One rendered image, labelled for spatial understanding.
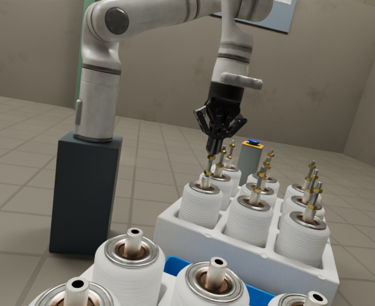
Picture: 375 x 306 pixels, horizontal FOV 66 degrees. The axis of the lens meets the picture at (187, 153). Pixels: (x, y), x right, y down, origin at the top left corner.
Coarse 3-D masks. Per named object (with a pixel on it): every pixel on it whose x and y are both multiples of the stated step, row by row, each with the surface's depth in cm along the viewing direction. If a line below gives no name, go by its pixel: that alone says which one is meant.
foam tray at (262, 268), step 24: (168, 216) 67; (168, 240) 66; (192, 240) 64; (216, 240) 62; (240, 240) 63; (240, 264) 61; (264, 264) 59; (288, 264) 57; (264, 288) 60; (288, 288) 58; (312, 288) 56; (336, 288) 55
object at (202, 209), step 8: (184, 192) 68; (192, 192) 66; (200, 192) 66; (184, 200) 68; (192, 200) 66; (200, 200) 65; (208, 200) 65; (216, 200) 66; (184, 208) 68; (192, 208) 66; (200, 208) 66; (208, 208) 66; (216, 208) 67; (184, 216) 68; (192, 216) 67; (200, 216) 66; (208, 216) 66; (216, 216) 68; (200, 224) 66; (208, 224) 67
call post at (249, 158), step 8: (240, 152) 103; (248, 152) 102; (256, 152) 101; (240, 160) 103; (248, 160) 102; (256, 160) 101; (240, 168) 103; (248, 168) 102; (256, 168) 103; (248, 176) 103; (240, 184) 104
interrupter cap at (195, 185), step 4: (196, 180) 72; (192, 184) 69; (196, 184) 70; (200, 184) 71; (212, 184) 72; (192, 188) 67; (196, 188) 67; (200, 188) 68; (212, 188) 70; (216, 188) 70; (204, 192) 66; (208, 192) 66; (212, 192) 66; (216, 192) 67
